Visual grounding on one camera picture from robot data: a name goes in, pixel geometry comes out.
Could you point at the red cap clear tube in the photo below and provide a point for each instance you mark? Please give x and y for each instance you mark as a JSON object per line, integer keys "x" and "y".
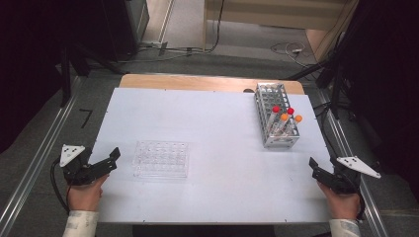
{"x": 273, "y": 118}
{"x": 289, "y": 113}

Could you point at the wooden table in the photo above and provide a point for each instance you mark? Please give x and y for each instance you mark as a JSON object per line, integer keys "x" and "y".
{"x": 197, "y": 82}

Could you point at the white table sheet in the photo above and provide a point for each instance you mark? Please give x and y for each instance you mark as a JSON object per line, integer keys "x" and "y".
{"x": 214, "y": 138}

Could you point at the aluminium floor rail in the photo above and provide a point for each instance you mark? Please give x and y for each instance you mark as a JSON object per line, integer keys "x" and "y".
{"x": 354, "y": 154}
{"x": 36, "y": 154}

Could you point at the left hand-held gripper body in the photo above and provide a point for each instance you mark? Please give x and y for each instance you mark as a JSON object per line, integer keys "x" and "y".
{"x": 77, "y": 168}

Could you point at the person's right hand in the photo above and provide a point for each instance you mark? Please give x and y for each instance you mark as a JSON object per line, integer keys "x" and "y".
{"x": 342, "y": 204}

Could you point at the light wooden furniture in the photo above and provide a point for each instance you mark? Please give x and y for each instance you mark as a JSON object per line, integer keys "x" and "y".
{"x": 263, "y": 13}

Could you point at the person's left hand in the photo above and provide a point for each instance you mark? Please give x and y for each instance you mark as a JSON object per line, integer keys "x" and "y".
{"x": 85, "y": 196}

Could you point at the metal tube rack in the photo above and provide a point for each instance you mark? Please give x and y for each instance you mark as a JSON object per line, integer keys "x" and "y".
{"x": 270, "y": 95}

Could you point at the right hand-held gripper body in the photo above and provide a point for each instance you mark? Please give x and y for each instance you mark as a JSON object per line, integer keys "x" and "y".
{"x": 346, "y": 177}

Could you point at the dark cabinet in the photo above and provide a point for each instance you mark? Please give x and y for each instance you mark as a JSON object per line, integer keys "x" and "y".
{"x": 122, "y": 26}

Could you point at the clear acrylic tube rack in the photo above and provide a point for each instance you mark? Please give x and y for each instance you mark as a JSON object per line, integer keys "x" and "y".
{"x": 160, "y": 160}

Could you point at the black metal stand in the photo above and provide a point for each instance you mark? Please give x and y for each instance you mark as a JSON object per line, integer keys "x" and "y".
{"x": 66, "y": 75}
{"x": 336, "y": 75}

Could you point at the orange cap clear tube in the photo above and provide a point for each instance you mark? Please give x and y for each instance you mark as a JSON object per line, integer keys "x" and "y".
{"x": 283, "y": 119}
{"x": 297, "y": 119}

